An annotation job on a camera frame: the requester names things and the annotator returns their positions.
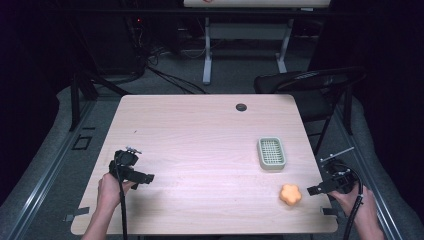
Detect person's right hand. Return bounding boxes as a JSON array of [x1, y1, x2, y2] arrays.
[[327, 184, 380, 227]]

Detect black folding chair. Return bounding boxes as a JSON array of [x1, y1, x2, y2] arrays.
[[253, 65, 368, 156]]

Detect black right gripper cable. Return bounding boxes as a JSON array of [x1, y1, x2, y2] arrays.
[[342, 164, 365, 240]]

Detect grey tape strip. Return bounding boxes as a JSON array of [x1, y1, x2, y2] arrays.
[[62, 206, 91, 223], [319, 206, 340, 217]]

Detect person's left hand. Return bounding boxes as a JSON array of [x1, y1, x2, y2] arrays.
[[96, 172, 135, 213]]

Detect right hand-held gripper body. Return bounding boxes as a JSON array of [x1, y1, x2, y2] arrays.
[[319, 146, 361, 195]]

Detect orange flower-shaped soap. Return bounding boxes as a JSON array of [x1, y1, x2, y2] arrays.
[[278, 183, 303, 207]]

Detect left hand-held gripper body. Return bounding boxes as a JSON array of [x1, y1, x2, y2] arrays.
[[108, 145, 143, 183]]

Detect white-legged table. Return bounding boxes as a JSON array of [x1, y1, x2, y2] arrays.
[[182, 0, 332, 86]]

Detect black floor cables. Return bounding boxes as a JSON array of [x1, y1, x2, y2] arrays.
[[126, 16, 209, 96]]

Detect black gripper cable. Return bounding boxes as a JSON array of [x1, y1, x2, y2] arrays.
[[114, 160, 130, 240], [342, 164, 365, 240]]

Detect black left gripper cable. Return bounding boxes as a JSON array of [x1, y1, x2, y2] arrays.
[[114, 160, 130, 240]]

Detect black metal stand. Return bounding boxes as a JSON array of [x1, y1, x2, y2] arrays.
[[67, 71, 132, 133]]

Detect metal floor rail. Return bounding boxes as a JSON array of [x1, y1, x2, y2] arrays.
[[334, 105, 405, 240], [5, 98, 98, 240]]

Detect pale green soap dish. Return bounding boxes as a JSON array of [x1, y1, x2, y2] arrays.
[[256, 136, 288, 172]]

